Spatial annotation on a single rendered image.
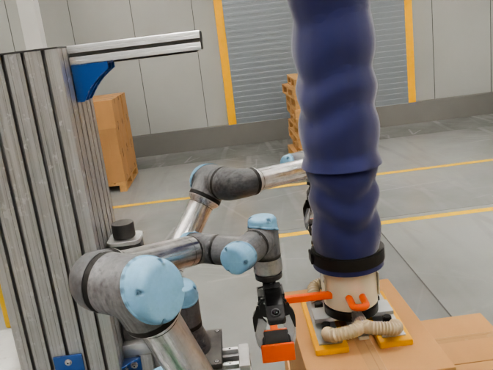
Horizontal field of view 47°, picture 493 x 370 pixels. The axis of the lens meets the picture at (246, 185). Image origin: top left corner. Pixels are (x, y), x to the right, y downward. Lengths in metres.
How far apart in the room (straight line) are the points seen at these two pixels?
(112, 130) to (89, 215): 7.02
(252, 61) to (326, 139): 9.21
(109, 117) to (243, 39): 3.44
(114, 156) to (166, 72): 2.93
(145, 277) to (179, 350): 0.20
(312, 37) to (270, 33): 9.20
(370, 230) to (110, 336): 0.79
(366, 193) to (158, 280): 0.83
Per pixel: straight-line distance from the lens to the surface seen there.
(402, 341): 1.80
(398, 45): 11.25
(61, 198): 1.41
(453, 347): 2.83
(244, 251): 1.33
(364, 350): 1.78
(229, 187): 1.89
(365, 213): 1.68
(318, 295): 1.80
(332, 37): 1.57
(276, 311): 1.44
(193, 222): 1.95
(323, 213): 1.69
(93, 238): 1.43
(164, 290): 1.03
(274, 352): 1.54
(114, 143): 8.45
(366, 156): 1.65
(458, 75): 11.81
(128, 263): 1.03
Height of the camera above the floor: 2.00
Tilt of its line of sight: 15 degrees down
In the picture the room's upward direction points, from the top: 7 degrees counter-clockwise
